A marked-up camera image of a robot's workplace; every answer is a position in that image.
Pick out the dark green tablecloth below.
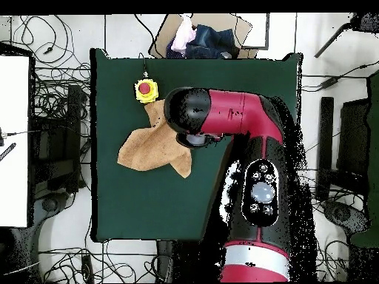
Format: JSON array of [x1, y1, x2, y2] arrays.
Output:
[[90, 48, 303, 243]]

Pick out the black tripod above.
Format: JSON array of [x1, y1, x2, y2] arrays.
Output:
[[314, 12, 379, 58]]

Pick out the tan terry towel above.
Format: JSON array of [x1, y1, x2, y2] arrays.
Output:
[[116, 98, 193, 179]]

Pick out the black emergency stop cable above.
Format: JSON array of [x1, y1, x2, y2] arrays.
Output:
[[138, 52, 149, 79]]

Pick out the green fabric sheet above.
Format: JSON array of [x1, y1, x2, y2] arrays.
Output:
[[349, 70, 379, 249]]

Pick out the brown cardboard box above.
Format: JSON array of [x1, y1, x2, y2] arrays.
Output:
[[148, 13, 258, 60]]

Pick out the yellow emergency stop button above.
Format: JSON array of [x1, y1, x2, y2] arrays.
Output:
[[134, 78, 160, 105]]

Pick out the white desk top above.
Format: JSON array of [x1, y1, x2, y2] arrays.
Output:
[[0, 54, 30, 229]]

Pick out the blue denim jeans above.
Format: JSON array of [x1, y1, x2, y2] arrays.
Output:
[[165, 24, 241, 60]]

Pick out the black metal stand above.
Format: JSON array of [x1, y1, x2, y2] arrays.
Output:
[[30, 84, 90, 193], [315, 96, 371, 202]]

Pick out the pale pink garment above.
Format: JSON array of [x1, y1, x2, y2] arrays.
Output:
[[170, 14, 198, 56]]

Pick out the tangled black cables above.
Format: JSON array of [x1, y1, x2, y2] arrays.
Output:
[[38, 239, 158, 283], [11, 14, 92, 122]]

